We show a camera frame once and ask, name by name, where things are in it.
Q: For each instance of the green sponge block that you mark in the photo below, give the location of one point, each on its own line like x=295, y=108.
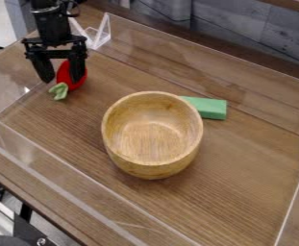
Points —
x=210, y=108

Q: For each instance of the clear acrylic tray enclosure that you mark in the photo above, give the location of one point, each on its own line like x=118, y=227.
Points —
x=235, y=198

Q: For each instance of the black clamp base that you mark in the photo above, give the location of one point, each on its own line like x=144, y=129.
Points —
x=19, y=233

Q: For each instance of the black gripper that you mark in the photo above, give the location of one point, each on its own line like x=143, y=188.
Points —
x=69, y=49

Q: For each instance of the red plush strawberry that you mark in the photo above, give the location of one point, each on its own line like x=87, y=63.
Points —
x=64, y=85

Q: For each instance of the wooden bowl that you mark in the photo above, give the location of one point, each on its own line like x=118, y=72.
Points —
x=152, y=132

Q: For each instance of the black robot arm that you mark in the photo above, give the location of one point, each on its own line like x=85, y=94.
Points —
x=55, y=43

